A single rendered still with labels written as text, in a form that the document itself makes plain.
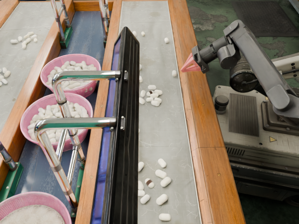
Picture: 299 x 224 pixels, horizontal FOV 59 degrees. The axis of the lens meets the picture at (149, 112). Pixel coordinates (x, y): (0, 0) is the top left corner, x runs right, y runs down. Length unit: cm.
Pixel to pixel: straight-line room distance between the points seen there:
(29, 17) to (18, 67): 52
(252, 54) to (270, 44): 224
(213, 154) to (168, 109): 27
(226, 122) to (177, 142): 52
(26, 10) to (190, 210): 158
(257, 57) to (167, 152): 42
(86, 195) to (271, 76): 62
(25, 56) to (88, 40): 37
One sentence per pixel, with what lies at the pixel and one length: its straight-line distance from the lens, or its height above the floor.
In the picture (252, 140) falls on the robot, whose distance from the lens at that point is 139.
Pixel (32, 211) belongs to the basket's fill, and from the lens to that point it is 91.
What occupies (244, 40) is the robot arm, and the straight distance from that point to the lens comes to 93.
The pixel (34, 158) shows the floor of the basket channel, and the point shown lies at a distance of 108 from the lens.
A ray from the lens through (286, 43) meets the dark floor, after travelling 319.
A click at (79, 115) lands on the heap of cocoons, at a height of 73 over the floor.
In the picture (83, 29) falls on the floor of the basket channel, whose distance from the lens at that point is 176.
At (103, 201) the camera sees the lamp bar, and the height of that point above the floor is 110.
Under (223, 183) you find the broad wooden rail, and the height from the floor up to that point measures 76.
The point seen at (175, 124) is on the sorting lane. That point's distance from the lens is 101.
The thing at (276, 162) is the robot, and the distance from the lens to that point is 148.
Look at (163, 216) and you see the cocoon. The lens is 80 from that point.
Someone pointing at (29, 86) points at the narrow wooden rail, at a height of 76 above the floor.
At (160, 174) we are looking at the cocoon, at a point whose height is 76.
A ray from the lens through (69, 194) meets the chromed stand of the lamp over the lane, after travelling 78.
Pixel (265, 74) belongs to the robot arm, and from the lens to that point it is 80.
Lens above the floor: 150
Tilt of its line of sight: 46 degrees down
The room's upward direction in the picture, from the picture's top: straight up
